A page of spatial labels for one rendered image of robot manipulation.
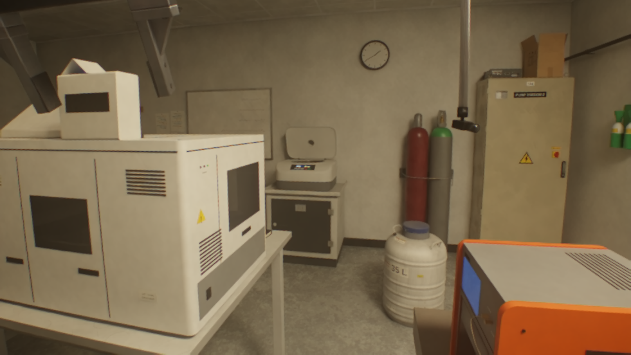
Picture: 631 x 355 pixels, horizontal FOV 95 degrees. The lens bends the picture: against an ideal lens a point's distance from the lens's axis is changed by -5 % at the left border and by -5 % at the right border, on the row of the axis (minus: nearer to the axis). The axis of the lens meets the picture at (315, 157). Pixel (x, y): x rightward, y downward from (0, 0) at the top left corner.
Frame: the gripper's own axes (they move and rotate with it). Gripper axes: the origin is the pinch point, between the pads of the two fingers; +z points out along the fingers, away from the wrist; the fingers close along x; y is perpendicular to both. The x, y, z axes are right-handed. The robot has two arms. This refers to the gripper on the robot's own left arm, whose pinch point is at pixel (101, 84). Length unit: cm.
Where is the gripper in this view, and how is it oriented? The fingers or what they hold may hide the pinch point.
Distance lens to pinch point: 41.7
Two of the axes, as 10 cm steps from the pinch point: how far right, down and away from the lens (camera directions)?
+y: -1.6, -4.9, 8.6
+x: -9.8, 1.4, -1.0
